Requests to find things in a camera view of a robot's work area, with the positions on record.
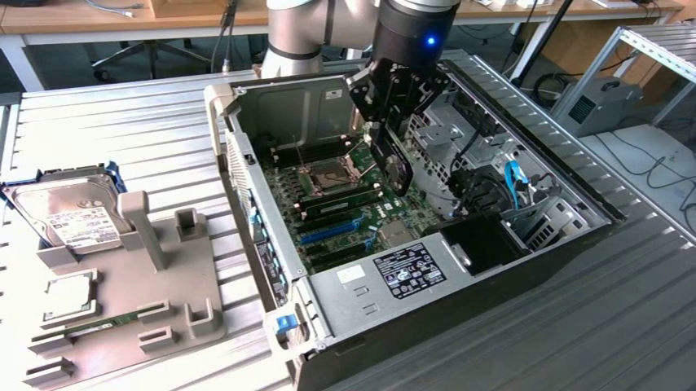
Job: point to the green motherboard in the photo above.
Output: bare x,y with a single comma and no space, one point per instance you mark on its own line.
418,207

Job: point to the grey parts rack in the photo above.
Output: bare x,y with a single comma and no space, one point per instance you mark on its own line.
124,293

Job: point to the black RAM slot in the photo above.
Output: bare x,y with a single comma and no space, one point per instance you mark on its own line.
321,149
321,142
321,146
335,197
321,152
334,191

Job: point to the metal disk bay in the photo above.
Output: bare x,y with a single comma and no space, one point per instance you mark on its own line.
549,220

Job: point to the grey power supply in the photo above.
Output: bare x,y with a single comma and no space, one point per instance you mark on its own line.
337,301

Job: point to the black and grey PC case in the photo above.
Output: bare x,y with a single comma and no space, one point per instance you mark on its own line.
462,326

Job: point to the blue case latch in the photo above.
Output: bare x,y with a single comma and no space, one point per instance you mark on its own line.
283,324

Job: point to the green RAM stick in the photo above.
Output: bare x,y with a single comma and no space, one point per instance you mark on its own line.
92,324
334,207

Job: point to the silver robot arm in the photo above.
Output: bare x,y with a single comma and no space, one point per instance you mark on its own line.
294,40

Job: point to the black expansion slot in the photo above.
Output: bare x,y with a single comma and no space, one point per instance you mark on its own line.
342,260
326,222
337,251

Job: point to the CPU socket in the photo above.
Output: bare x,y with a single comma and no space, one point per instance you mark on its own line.
329,179

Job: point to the blue card retention clip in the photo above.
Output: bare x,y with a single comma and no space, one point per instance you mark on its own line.
263,236
251,209
277,269

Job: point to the metal socket cover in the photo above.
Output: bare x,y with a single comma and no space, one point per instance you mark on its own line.
358,156

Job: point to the green graphics card black fan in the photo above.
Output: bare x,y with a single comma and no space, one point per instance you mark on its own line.
394,163

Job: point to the silver hard disk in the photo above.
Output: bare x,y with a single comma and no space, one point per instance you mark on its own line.
54,212

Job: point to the black stand pole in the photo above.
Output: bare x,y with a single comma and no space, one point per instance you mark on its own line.
544,40

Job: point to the blue expansion slot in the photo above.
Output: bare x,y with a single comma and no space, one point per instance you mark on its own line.
329,235

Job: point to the silver CPU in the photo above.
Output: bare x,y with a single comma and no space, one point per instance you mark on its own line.
68,297

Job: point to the black office chair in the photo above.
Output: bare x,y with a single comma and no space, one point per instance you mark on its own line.
152,57

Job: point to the perforated metal drive cage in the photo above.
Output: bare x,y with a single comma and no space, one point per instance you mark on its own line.
442,138

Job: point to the silver chipset heatsink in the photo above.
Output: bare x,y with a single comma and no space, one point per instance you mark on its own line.
397,234

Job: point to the brown cardboard box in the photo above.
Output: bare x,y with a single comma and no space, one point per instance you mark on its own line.
185,8

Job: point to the wooden desk white frame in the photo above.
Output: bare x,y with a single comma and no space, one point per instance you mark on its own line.
82,24
597,14

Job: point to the thin metal locking lever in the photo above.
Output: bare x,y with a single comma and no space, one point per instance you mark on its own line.
299,152

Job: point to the grey equipment box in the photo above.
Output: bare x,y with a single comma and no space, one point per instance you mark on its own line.
597,106

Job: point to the hard disk drive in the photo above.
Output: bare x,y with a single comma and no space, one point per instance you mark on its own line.
115,175

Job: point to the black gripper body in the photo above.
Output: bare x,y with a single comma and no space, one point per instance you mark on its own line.
413,40

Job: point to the aluminium frame rack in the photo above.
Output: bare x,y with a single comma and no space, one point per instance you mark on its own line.
652,45

